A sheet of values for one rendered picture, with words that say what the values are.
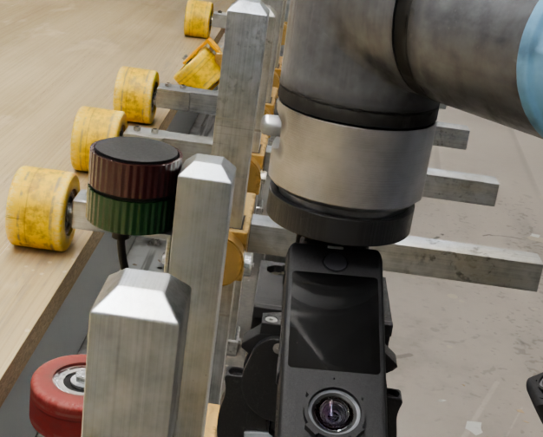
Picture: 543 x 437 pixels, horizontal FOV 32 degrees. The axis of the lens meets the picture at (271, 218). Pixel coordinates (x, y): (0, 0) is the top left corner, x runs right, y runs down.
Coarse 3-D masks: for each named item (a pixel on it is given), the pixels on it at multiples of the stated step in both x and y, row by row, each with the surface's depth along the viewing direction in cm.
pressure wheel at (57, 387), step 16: (48, 368) 73; (64, 368) 74; (80, 368) 74; (32, 384) 71; (48, 384) 71; (64, 384) 72; (80, 384) 72; (32, 400) 71; (48, 400) 70; (64, 400) 70; (80, 400) 70; (32, 416) 71; (48, 416) 70; (64, 416) 69; (80, 416) 69; (48, 432) 70; (64, 432) 70; (80, 432) 70
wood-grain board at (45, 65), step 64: (0, 0) 225; (64, 0) 236; (128, 0) 249; (0, 64) 165; (64, 64) 172; (128, 64) 178; (0, 128) 131; (64, 128) 135; (0, 192) 108; (0, 256) 93; (64, 256) 95; (0, 320) 81; (0, 384) 72
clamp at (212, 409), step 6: (210, 408) 78; (216, 408) 78; (210, 414) 77; (216, 414) 77; (210, 420) 76; (216, 420) 76; (210, 426) 75; (216, 426) 76; (210, 432) 75; (216, 432) 75
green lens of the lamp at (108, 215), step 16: (96, 192) 61; (96, 208) 61; (112, 208) 60; (128, 208) 60; (144, 208) 60; (160, 208) 61; (96, 224) 61; (112, 224) 61; (128, 224) 60; (144, 224) 61; (160, 224) 61
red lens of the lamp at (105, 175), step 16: (96, 160) 60; (112, 160) 59; (176, 160) 61; (96, 176) 60; (112, 176) 60; (128, 176) 59; (144, 176) 60; (160, 176) 60; (176, 176) 61; (112, 192) 60; (128, 192) 60; (144, 192) 60; (160, 192) 61
